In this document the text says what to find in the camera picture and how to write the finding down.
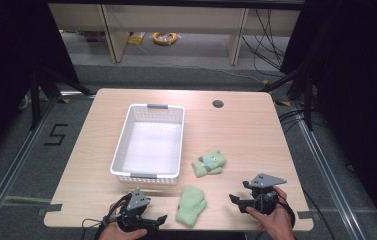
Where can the yellow packet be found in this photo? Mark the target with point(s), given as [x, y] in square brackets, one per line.
[136, 38]

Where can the black curtain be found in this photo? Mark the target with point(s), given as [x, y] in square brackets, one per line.
[6, 66]
[359, 100]

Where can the black metal stand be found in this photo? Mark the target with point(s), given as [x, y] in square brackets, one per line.
[42, 93]
[304, 93]

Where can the white plastic basket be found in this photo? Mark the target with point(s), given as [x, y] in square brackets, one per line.
[151, 146]

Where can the grey tape strip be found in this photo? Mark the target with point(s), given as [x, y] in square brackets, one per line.
[305, 215]
[53, 207]

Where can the beige wooden shelf unit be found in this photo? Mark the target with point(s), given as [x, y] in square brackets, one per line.
[176, 20]

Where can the yellow black floor tape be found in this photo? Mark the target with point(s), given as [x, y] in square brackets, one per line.
[283, 103]
[64, 100]

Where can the green mitten with bear face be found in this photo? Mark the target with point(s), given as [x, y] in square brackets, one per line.
[209, 163]

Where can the plain green mitten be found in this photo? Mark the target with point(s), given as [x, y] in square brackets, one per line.
[191, 206]

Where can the person's right hand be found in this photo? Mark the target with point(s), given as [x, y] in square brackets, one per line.
[276, 220]

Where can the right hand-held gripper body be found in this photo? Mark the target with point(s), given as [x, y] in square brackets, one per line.
[262, 193]

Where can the person's left hand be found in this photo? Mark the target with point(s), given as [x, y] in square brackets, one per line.
[119, 233]

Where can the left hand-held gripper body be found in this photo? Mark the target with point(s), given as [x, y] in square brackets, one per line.
[136, 206]

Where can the aluminium floor rail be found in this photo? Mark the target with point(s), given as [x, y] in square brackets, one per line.
[329, 180]
[12, 166]

